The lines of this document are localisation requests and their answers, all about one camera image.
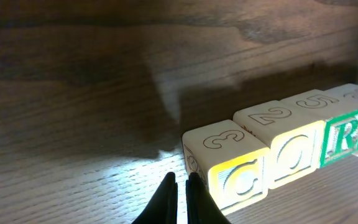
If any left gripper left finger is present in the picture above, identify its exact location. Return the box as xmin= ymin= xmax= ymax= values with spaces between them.
xmin=132 ymin=172 xmax=178 ymax=224

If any yellow O block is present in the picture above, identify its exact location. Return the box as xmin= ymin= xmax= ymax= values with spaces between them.
xmin=233 ymin=100 xmax=325 ymax=189

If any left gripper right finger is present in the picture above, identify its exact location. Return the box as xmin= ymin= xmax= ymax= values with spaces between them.
xmin=186 ymin=172 xmax=231 ymax=224

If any green R block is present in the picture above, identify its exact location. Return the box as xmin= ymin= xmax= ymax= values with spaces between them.
xmin=281 ymin=89 xmax=358 ymax=168

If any yellow C block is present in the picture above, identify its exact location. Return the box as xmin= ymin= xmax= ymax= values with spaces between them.
xmin=182 ymin=119 xmax=270 ymax=215

